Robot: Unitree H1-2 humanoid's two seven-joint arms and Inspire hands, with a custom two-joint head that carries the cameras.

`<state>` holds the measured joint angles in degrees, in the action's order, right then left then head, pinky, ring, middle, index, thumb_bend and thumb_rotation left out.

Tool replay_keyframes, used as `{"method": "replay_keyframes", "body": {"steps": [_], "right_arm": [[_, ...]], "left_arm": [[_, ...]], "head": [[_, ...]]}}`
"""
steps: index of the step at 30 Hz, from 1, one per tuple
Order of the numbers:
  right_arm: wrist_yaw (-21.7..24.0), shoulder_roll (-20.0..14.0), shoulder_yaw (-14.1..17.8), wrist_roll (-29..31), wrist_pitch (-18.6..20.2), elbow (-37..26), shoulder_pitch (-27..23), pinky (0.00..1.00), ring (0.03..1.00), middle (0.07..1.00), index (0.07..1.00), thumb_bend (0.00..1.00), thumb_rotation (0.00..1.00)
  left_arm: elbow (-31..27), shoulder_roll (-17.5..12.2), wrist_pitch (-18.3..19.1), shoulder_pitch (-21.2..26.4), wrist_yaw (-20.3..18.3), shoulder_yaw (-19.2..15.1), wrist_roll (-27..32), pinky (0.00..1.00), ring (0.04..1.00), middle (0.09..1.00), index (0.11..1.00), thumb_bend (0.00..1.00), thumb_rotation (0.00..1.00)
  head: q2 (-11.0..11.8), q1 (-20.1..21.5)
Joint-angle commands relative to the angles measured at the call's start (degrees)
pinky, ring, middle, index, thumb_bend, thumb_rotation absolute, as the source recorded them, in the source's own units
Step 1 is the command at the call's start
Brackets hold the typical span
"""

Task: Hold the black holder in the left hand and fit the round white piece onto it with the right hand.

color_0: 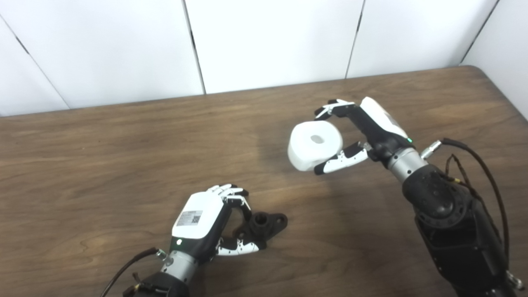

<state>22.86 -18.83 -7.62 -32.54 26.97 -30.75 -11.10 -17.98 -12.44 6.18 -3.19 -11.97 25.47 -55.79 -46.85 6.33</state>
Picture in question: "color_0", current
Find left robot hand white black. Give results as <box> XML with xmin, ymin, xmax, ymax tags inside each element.
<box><xmin>168</xmin><ymin>184</ymin><xmax>260</xmax><ymax>265</ymax></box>

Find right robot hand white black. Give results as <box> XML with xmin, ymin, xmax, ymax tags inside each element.
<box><xmin>313</xmin><ymin>97</ymin><xmax>415</xmax><ymax>176</ymax></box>

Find black flanged holder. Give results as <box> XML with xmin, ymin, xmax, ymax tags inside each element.
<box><xmin>233</xmin><ymin>212</ymin><xmax>288</xmax><ymax>251</ymax></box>

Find round white piece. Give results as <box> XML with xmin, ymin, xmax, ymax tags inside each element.
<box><xmin>287</xmin><ymin>121</ymin><xmax>344</xmax><ymax>172</ymax></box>

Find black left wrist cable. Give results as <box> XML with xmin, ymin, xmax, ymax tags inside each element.
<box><xmin>100</xmin><ymin>247</ymin><xmax>168</xmax><ymax>297</ymax></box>

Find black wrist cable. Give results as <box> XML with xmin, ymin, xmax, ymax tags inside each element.
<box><xmin>100</xmin><ymin>247</ymin><xmax>168</xmax><ymax>297</ymax></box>
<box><xmin>420</xmin><ymin>138</ymin><xmax>525</xmax><ymax>290</ymax></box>

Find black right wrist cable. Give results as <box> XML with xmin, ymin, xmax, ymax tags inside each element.
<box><xmin>420</xmin><ymin>138</ymin><xmax>525</xmax><ymax>290</ymax></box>

